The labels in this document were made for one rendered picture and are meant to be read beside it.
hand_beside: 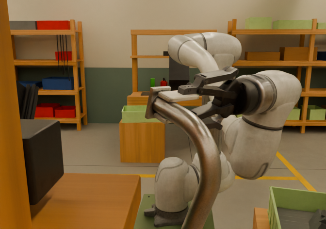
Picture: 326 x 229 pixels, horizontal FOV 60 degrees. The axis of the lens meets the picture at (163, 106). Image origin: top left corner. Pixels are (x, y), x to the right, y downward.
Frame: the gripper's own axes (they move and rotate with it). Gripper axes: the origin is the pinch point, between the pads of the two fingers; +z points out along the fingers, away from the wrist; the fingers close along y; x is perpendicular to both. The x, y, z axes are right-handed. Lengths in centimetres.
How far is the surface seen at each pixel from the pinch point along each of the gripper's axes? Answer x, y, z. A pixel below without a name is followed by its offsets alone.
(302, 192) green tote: -4, -66, -116
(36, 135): 5.3, 2.0, 24.5
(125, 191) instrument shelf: 8.6, -6.0, 15.0
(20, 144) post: 6.5, 2.1, 26.3
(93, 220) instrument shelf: 11.2, -5.5, 20.7
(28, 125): 1.9, 1.4, 24.2
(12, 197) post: 8.9, -1.6, 27.6
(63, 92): -479, -198, -190
